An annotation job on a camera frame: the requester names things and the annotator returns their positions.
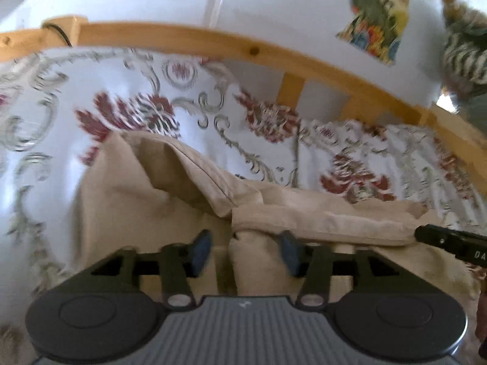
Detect beige garment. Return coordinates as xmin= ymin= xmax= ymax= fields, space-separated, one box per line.
xmin=78 ymin=131 xmax=481 ymax=302

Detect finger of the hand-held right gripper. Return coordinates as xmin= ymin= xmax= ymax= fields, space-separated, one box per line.
xmin=414 ymin=224 xmax=467 ymax=262

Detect black cable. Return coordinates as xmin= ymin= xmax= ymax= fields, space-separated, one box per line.
xmin=43 ymin=23 xmax=74 ymax=48

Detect floral printed blanket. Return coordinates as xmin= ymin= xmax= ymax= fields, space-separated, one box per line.
xmin=0 ymin=47 xmax=305 ymax=365

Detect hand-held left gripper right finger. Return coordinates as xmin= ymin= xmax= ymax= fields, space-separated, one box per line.
xmin=277 ymin=230 xmax=405 ymax=309

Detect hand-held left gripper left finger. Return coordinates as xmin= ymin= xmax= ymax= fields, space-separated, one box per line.
xmin=89 ymin=230 xmax=214 ymax=310

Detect wooden bed frame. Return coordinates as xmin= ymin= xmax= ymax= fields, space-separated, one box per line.
xmin=0 ymin=15 xmax=487 ymax=143

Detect colourful map wall poster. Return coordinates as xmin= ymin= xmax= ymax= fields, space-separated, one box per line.
xmin=336 ymin=0 xmax=416 ymax=65

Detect floral printed pillow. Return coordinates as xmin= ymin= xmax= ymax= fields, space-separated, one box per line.
xmin=297 ymin=119 xmax=485 ymax=232

